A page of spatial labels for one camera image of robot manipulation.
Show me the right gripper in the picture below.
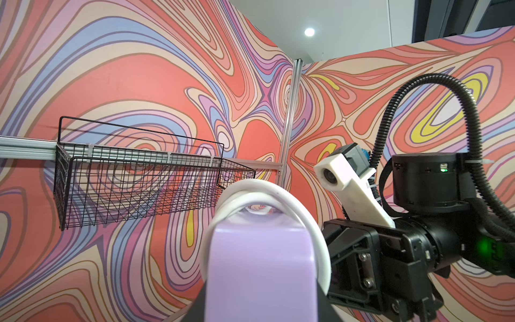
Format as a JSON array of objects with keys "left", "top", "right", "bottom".
[{"left": 322, "top": 219, "right": 461, "bottom": 321}]

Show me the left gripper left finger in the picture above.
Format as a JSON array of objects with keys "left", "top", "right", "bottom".
[{"left": 181, "top": 283, "right": 207, "bottom": 322}]

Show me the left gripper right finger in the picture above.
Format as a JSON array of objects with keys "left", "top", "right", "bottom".
[{"left": 316, "top": 282, "right": 344, "bottom": 322}]

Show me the purple power strip with cord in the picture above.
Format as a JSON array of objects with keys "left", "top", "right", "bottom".
[{"left": 200, "top": 179, "right": 331, "bottom": 321}]

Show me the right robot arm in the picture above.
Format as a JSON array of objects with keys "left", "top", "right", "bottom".
[{"left": 314, "top": 73, "right": 514, "bottom": 321}]

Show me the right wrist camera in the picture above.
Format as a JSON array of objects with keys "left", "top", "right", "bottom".
[{"left": 314, "top": 143, "right": 396, "bottom": 228}]

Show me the black wire basket back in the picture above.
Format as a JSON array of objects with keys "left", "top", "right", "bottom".
[{"left": 53, "top": 116, "right": 256, "bottom": 230}]

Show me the aluminium frame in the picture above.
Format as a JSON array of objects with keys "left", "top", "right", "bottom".
[{"left": 1, "top": 59, "right": 304, "bottom": 189}]

